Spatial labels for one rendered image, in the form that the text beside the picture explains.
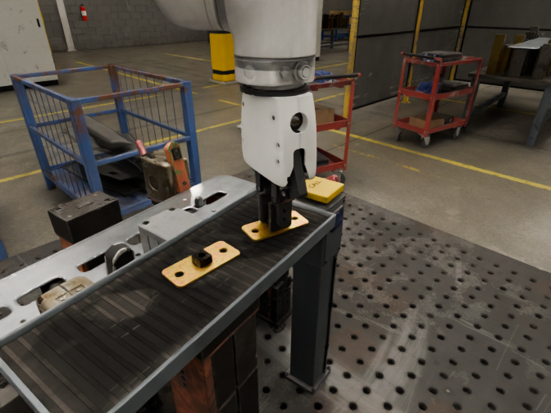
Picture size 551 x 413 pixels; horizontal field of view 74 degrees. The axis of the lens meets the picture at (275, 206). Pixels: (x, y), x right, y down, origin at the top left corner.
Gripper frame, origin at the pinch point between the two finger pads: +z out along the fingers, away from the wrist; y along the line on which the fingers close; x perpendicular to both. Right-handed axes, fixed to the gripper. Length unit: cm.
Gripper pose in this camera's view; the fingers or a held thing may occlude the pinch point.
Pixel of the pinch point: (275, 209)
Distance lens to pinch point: 47.0
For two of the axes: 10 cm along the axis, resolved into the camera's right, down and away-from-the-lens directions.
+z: 0.0, 8.7, 4.9
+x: -8.6, 2.5, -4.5
